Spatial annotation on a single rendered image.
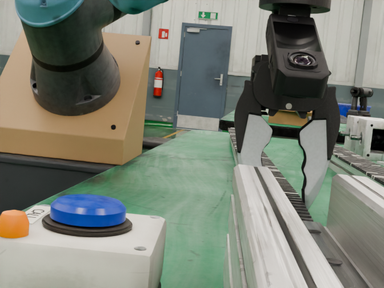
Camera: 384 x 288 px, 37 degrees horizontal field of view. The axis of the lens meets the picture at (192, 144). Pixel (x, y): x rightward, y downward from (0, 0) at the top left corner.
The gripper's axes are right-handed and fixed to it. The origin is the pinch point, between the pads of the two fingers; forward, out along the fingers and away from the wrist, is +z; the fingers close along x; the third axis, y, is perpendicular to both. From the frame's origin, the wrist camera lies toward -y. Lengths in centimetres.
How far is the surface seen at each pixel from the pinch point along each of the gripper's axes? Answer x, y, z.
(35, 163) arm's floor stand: 35.0, 31.9, 3.7
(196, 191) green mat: 8.8, 18.1, 3.5
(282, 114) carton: -22, 197, -1
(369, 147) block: -29, 79, 1
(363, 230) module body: -2.0, -24.5, -2.9
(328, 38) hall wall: -193, 1065, -122
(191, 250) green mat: 8.1, -9.1, 3.6
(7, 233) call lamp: 16.3, -30.6, -2.6
